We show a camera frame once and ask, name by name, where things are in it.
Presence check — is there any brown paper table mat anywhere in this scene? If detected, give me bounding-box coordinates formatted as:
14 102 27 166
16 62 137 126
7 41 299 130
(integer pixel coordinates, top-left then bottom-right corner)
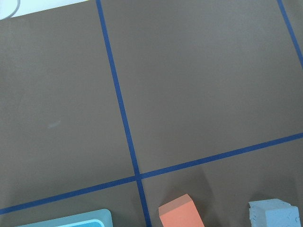
0 0 303 227

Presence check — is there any teal gripper finger pad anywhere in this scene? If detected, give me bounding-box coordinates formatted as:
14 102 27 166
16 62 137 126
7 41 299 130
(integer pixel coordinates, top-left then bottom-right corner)
22 209 113 227

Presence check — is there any light blue block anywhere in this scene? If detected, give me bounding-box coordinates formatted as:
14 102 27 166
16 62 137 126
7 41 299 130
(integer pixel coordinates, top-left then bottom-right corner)
249 199 301 227

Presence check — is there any orange block left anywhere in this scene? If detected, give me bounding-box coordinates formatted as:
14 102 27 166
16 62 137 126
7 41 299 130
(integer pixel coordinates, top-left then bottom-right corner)
159 194 205 227

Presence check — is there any white cable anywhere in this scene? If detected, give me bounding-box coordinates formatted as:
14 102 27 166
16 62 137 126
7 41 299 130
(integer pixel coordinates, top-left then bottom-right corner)
0 0 21 20

